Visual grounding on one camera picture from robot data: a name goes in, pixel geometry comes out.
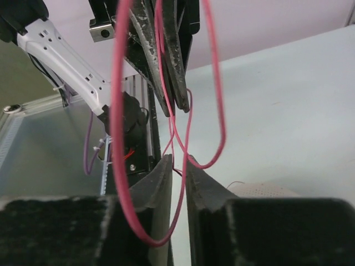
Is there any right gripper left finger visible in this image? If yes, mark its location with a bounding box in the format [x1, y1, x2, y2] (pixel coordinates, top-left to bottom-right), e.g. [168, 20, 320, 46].
[0, 154, 174, 266]

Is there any white spool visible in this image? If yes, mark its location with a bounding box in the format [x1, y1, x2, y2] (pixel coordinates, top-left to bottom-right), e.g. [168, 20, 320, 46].
[227, 181, 300, 198]

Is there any pink thin wire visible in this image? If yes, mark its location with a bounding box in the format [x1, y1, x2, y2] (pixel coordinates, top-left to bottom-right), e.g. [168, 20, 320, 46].
[109, 0, 227, 248]

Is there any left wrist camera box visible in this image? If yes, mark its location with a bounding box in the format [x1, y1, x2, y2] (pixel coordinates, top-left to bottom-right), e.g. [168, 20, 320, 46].
[89, 21, 115, 43]

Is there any white slotted cable duct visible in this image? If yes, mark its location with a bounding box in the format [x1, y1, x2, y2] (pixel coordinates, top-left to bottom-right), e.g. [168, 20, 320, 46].
[100, 135, 111, 196]

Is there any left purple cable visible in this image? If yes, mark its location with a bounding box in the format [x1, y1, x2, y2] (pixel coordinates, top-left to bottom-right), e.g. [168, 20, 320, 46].
[83, 109, 114, 176]

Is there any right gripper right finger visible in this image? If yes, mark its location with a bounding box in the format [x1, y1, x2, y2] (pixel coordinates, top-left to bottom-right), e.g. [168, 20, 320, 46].
[186, 162, 354, 265]

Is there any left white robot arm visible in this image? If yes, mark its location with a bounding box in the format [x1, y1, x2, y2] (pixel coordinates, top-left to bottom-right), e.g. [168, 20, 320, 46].
[1, 1, 200, 120]

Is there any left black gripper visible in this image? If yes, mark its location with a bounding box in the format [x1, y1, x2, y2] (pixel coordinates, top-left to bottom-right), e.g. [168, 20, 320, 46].
[89, 0, 200, 116]

